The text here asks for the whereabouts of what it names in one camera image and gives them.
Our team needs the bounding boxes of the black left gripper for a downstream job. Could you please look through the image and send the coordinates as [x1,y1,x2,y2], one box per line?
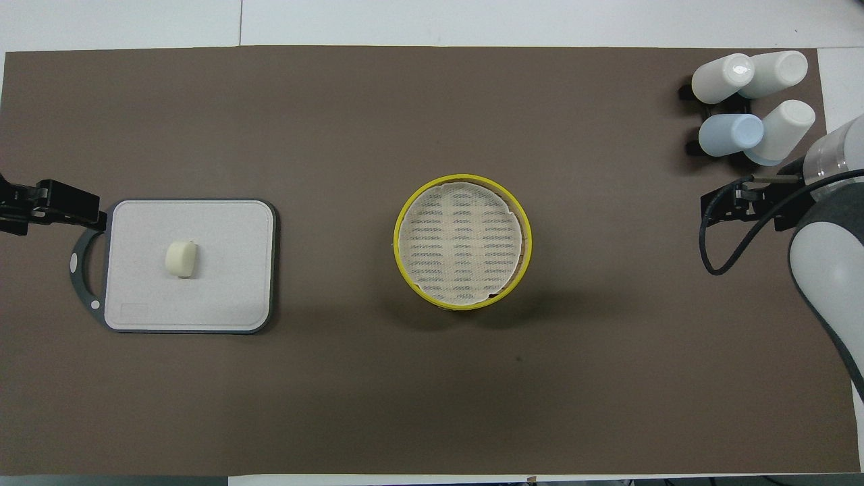
[0,173,108,236]

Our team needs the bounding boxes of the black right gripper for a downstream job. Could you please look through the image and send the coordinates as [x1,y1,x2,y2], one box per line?
[700,175,812,234]

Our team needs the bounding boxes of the cream steamed bun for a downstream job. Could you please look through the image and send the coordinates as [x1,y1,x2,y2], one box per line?
[165,240,199,279]

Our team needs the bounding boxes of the yellow rimmed bamboo steamer lid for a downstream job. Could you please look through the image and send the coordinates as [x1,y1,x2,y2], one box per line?
[394,174,533,311]

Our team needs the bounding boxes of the light blue plastic cup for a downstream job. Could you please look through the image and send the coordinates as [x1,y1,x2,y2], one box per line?
[698,113,765,158]

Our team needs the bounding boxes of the off-white plastic cup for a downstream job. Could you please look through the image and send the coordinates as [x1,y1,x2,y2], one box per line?
[744,99,816,167]

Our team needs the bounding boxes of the cream plastic cup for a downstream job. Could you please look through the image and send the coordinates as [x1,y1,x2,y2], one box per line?
[691,53,756,105]

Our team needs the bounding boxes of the black cup rack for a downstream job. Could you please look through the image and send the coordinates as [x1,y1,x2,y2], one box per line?
[678,80,757,157]

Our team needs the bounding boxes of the white plastic cup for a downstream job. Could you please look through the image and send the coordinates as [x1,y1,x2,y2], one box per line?
[738,50,809,100]

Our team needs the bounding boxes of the brown table mat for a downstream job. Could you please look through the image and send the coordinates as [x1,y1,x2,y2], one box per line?
[0,45,861,477]

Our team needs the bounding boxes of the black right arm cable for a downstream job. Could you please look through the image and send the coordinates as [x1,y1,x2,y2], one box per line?
[700,169,864,276]

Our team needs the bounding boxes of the grey cutting board black handle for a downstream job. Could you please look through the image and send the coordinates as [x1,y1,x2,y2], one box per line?
[69,198,278,335]

